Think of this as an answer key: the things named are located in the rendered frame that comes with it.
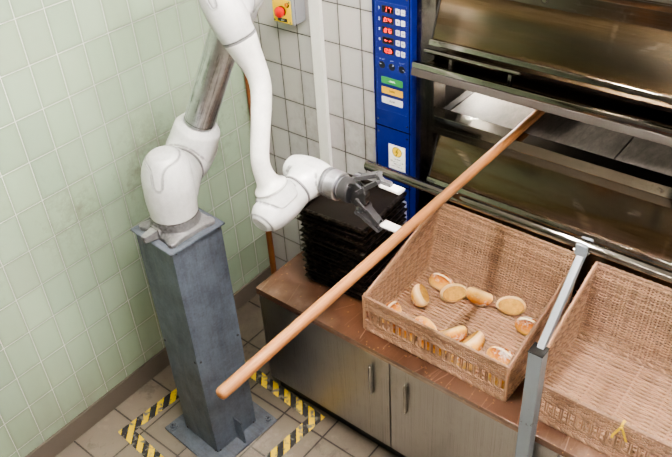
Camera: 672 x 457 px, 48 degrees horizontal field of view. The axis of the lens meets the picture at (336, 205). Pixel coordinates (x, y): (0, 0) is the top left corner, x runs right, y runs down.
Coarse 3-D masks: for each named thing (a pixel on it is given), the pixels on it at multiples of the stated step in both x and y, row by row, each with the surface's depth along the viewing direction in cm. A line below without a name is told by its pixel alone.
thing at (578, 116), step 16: (432, 64) 238; (448, 64) 239; (464, 64) 240; (432, 80) 231; (448, 80) 227; (496, 80) 226; (528, 80) 228; (496, 96) 219; (512, 96) 215; (560, 96) 216; (576, 96) 217; (592, 96) 218; (560, 112) 208; (576, 112) 205; (624, 112) 206; (640, 112) 207; (656, 112) 208; (608, 128) 201; (624, 128) 198
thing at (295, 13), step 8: (272, 0) 269; (280, 0) 266; (288, 0) 264; (296, 0) 265; (288, 8) 265; (296, 8) 266; (304, 8) 270; (288, 16) 267; (296, 16) 268; (304, 16) 271; (288, 24) 270; (296, 24) 269
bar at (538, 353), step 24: (384, 168) 232; (432, 192) 222; (504, 216) 209; (576, 240) 198; (576, 264) 198; (624, 264) 191; (648, 264) 188; (552, 312) 198; (528, 360) 198; (528, 384) 203; (528, 408) 207; (528, 432) 212; (528, 456) 219
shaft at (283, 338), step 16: (544, 112) 251; (496, 144) 233; (480, 160) 226; (464, 176) 220; (448, 192) 214; (432, 208) 208; (416, 224) 203; (400, 240) 199; (368, 256) 192; (384, 256) 195; (352, 272) 187; (336, 288) 183; (320, 304) 179; (304, 320) 175; (288, 336) 171; (272, 352) 168; (240, 368) 163; (256, 368) 165; (224, 384) 160; (240, 384) 162
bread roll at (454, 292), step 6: (444, 288) 263; (450, 288) 263; (456, 288) 263; (462, 288) 263; (444, 294) 263; (450, 294) 263; (456, 294) 263; (462, 294) 264; (444, 300) 264; (450, 300) 263; (456, 300) 263
